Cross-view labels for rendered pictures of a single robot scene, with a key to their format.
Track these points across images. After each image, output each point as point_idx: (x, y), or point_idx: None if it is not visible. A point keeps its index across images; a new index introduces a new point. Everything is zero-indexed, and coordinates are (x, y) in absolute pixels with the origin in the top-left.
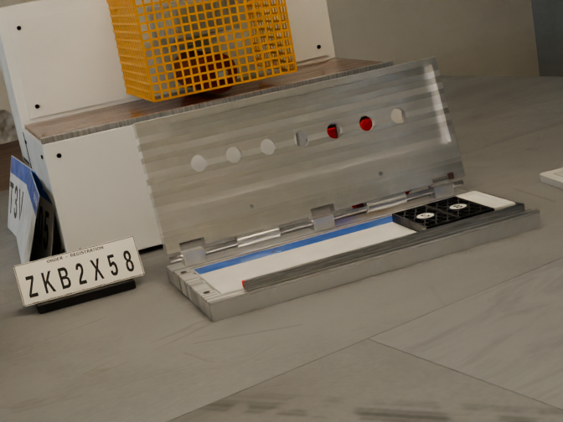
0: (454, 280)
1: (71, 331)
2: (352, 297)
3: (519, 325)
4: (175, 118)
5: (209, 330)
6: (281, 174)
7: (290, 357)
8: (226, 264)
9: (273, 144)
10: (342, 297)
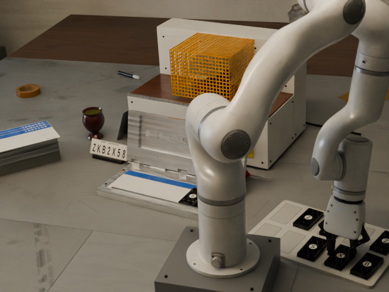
0: (151, 227)
1: (80, 172)
2: (127, 212)
3: (113, 255)
4: (142, 114)
5: (90, 197)
6: (173, 150)
7: (73, 222)
8: (135, 174)
9: None
10: (126, 211)
